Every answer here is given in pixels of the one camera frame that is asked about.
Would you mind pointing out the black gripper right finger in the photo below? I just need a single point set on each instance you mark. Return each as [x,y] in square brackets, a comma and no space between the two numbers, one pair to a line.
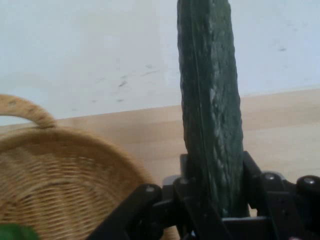
[287,205]

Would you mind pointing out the green bell pepper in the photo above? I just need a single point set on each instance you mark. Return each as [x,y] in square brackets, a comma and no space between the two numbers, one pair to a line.
[17,232]

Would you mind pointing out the dark green cucumber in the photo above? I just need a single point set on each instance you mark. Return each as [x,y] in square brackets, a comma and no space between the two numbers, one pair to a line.
[210,100]

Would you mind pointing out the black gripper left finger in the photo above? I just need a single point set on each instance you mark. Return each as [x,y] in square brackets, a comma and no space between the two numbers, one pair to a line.
[150,212]

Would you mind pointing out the woven wicker basket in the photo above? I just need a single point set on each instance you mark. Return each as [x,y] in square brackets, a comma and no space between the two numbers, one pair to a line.
[62,180]

